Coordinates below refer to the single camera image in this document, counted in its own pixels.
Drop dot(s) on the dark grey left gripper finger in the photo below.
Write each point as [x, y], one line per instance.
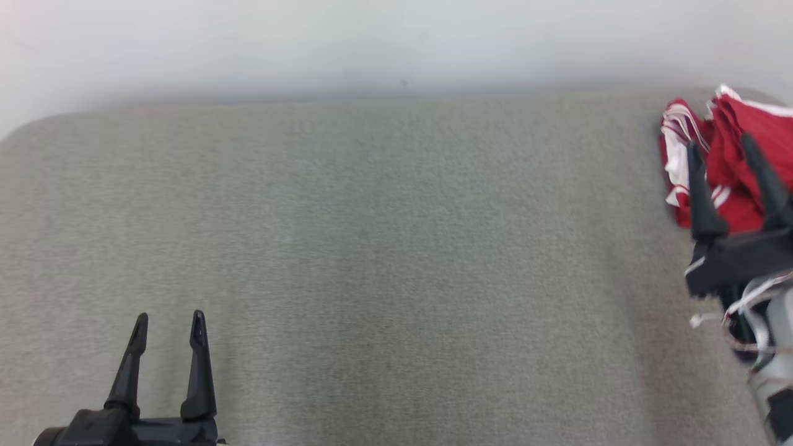
[199, 384]
[127, 378]

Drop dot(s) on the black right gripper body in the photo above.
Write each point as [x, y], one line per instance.
[737, 260]

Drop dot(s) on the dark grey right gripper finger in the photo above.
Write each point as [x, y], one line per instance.
[774, 198]
[703, 210]

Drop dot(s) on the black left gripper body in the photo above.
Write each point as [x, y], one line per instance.
[105, 430]

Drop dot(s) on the red jersey with striped trim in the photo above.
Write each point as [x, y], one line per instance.
[675, 142]

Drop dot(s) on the red shirt with white trim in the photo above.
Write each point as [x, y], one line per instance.
[737, 130]

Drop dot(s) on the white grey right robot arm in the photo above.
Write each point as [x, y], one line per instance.
[780, 347]

